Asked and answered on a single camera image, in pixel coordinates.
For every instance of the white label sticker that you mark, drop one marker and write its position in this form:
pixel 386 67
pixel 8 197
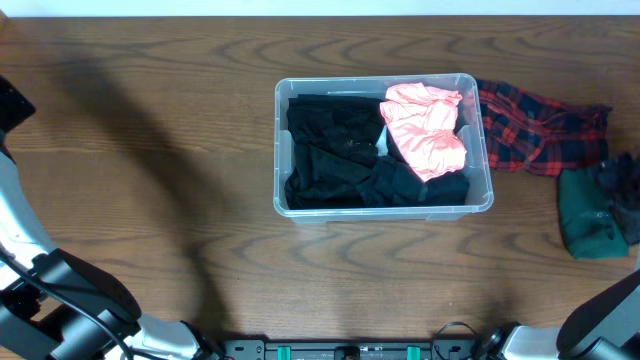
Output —
pixel 382 143

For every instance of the red black plaid shirt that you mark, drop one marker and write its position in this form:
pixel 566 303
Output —
pixel 525 131

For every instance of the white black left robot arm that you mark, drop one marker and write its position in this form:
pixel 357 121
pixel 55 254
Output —
pixel 55 305

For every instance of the large black garment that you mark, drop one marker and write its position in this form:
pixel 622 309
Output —
pixel 335 154

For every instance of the dark navy garment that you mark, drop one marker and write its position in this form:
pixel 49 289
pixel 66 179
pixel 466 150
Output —
pixel 394 184

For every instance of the dark green garment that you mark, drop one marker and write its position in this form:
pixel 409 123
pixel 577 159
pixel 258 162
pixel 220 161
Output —
pixel 587 226

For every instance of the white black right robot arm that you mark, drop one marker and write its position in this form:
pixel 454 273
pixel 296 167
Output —
pixel 604 327

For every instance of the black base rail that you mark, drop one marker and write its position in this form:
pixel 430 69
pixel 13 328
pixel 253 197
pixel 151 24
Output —
pixel 255 349

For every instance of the clear plastic storage container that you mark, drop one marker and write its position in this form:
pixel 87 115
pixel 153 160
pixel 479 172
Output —
pixel 480 196

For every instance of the pink garment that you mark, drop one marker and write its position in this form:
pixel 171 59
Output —
pixel 421 120

